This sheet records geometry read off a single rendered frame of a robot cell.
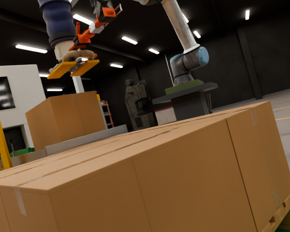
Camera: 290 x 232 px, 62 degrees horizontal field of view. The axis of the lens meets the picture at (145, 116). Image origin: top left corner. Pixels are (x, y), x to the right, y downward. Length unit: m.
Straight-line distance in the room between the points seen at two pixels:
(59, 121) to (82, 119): 0.18
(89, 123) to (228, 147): 1.37
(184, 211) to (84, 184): 0.28
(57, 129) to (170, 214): 1.40
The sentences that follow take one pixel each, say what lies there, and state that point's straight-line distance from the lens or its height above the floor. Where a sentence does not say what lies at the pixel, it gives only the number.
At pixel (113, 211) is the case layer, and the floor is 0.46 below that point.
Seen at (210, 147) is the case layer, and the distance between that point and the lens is 0.75.
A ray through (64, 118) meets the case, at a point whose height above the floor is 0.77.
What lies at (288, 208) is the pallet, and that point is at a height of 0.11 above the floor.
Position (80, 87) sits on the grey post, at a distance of 5.25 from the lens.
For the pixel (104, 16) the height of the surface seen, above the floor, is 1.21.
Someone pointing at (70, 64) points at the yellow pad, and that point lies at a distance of 1.78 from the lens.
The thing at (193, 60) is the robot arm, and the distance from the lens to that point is 2.09.
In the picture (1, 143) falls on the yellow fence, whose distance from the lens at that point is 2.48.
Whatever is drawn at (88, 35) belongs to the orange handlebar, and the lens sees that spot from 1.67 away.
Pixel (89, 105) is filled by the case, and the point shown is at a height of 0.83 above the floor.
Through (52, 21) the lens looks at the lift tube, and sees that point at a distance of 2.00.
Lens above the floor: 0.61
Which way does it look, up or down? 1 degrees up
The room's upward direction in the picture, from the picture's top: 15 degrees counter-clockwise
